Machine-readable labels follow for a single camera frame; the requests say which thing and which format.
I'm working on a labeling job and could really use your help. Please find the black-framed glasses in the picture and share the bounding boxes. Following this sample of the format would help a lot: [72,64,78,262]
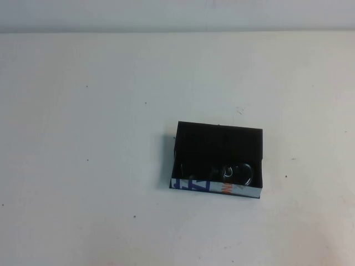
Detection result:
[179,162,254,187]

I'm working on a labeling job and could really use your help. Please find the black rectangular glasses case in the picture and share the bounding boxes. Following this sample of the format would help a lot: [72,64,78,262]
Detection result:
[169,120,264,200]

